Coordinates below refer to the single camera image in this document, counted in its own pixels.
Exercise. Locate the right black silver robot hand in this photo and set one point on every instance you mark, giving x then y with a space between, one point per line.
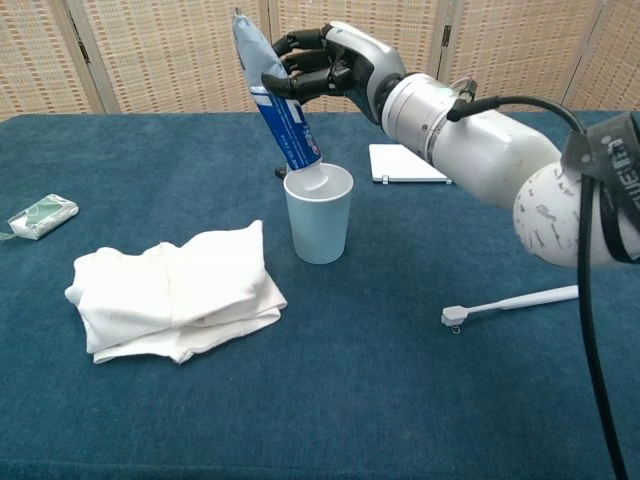
365 55

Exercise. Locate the blue white toothpaste tube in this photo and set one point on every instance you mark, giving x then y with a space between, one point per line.
287 125

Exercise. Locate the white toothbrush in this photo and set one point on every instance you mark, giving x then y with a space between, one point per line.
510 302

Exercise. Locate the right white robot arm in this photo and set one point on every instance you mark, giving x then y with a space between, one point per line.
480 140

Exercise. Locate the white plastic cup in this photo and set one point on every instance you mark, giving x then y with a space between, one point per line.
320 225

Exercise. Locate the white flat hinged box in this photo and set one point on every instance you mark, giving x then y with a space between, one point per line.
400 165

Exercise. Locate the woven bamboo folding screen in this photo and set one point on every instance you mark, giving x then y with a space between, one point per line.
165 55

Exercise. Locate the folded white towel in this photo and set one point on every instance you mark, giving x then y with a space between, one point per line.
170 295

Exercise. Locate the dark blue tablecloth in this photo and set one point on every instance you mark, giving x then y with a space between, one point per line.
350 375

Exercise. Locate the green white tissue pack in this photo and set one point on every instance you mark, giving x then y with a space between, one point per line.
45 216

